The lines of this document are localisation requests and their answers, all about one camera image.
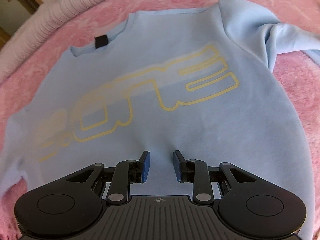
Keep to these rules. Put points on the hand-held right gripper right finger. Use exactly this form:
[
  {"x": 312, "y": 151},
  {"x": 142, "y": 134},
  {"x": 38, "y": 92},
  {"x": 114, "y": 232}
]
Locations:
[{"x": 178, "y": 166}]

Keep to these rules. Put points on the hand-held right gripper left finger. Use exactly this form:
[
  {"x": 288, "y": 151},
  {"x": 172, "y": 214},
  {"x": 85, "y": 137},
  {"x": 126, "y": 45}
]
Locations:
[{"x": 145, "y": 166}]

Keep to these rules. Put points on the light blue sweatshirt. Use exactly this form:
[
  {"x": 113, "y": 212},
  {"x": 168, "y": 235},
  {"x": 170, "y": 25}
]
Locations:
[{"x": 160, "y": 92}]

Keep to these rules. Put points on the pink floral blanket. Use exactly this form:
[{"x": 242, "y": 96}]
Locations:
[{"x": 287, "y": 92}]

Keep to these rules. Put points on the lilac striped folded quilt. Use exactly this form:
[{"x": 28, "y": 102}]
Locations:
[{"x": 57, "y": 7}]

